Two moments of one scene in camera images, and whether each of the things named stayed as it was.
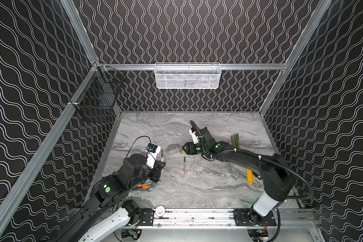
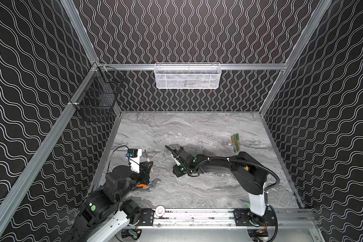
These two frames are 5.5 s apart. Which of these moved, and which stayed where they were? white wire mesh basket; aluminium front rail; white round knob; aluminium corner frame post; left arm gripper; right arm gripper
Moved: right arm gripper; left arm gripper
Stayed: white wire mesh basket; aluminium front rail; white round knob; aluminium corner frame post
